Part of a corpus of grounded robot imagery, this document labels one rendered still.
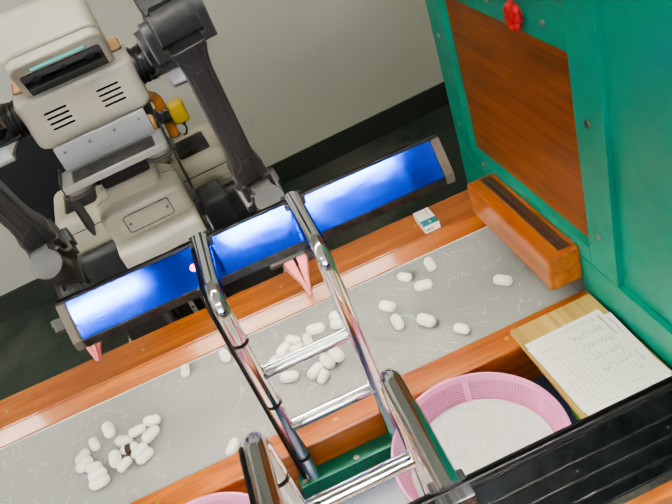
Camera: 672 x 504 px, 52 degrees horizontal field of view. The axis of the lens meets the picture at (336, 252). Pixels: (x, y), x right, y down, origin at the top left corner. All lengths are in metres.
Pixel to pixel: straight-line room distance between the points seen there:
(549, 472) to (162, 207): 1.34
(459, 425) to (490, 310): 0.25
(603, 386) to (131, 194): 1.19
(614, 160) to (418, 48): 2.56
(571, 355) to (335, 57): 2.42
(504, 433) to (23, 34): 1.20
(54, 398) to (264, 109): 2.05
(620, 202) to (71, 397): 1.08
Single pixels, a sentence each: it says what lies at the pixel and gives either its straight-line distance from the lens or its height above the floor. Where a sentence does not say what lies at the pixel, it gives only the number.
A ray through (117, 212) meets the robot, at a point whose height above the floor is 0.89.
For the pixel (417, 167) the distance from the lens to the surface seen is 1.06.
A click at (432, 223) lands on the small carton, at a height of 0.78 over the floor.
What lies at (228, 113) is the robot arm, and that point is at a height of 1.16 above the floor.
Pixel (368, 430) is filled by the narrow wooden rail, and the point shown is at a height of 0.74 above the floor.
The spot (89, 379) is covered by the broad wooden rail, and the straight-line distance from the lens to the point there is 1.52.
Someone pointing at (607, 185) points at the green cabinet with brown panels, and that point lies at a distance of 1.03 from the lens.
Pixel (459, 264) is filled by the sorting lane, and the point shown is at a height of 0.74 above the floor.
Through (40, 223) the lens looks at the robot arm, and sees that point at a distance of 1.40.
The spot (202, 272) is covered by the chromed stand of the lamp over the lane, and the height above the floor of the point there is 1.12.
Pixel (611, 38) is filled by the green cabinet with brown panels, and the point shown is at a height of 1.25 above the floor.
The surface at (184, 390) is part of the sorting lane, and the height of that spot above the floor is 0.74.
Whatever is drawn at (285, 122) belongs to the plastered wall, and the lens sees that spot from 3.33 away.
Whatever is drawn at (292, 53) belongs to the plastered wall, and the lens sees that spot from 3.26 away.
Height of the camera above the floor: 1.62
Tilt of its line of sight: 35 degrees down
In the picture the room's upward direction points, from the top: 22 degrees counter-clockwise
